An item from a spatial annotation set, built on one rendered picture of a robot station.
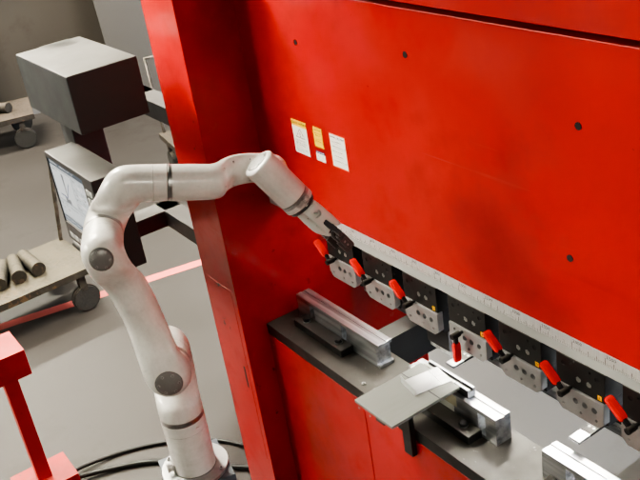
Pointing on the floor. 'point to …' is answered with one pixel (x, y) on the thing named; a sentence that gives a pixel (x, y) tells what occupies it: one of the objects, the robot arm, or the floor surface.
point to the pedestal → (12, 364)
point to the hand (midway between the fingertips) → (340, 242)
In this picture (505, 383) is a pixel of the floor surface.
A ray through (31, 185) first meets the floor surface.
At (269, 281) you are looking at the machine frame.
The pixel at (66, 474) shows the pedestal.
